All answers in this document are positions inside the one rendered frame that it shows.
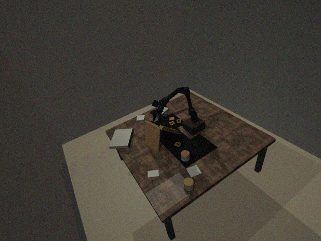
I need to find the grey cylindrical container with tan lid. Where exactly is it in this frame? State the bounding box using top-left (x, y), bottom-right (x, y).
top-left (183, 178), bottom-right (194, 191)
top-left (181, 150), bottom-right (190, 162)

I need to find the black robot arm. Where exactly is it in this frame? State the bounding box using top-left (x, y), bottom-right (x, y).
top-left (152, 87), bottom-right (199, 123)

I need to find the tan a-frame board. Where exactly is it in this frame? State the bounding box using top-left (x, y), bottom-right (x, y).
top-left (145, 121), bottom-right (181, 152)

